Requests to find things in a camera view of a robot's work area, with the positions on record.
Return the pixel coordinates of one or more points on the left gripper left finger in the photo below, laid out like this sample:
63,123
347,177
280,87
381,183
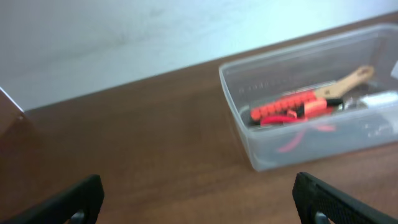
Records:
79,203

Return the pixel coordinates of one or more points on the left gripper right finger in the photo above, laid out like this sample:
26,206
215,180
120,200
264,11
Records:
318,202

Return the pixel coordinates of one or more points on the small red-handled pliers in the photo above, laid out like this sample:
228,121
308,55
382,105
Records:
285,119

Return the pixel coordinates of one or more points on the orange black long-nose pliers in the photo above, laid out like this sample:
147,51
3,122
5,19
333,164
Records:
317,107

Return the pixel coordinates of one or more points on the orange perforated strip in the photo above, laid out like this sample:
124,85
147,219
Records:
285,103

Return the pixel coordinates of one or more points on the orange scraper wooden handle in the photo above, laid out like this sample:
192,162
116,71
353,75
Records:
342,86

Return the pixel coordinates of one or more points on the clear plastic container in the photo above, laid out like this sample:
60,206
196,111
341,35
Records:
366,118

